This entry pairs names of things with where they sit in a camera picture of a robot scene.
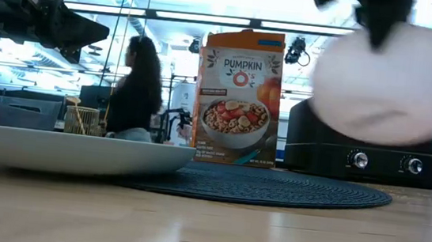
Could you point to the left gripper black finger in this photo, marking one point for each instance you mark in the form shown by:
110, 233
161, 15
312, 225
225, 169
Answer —
81, 30

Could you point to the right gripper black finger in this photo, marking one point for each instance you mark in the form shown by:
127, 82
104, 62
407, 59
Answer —
377, 29

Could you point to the pink bowl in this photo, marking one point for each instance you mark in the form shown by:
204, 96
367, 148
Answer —
390, 90

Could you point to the orange pumpkin cereal box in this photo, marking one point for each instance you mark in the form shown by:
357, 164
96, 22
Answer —
238, 99

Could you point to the black background robot arm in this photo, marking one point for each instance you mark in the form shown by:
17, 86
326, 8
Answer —
174, 119

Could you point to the ceiling light panel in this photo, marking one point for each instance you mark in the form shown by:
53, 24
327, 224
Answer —
202, 18
105, 8
306, 28

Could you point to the black background monitor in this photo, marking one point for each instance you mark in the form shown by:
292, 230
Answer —
93, 97

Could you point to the person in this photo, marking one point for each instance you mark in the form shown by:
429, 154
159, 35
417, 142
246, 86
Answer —
135, 97

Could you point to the dark grey translucent container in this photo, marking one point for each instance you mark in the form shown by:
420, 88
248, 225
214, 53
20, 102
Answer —
26, 112

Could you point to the pale grey plate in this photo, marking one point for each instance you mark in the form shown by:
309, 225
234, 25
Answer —
70, 152

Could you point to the silver toaster knob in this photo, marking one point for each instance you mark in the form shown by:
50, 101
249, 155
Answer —
414, 165
359, 160

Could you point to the black four-slot toaster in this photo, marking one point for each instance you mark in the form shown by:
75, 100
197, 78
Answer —
317, 146

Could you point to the dark round woven placemat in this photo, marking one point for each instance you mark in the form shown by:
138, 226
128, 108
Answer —
273, 188

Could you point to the black hanging camera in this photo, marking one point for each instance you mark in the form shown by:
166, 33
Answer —
296, 49
194, 46

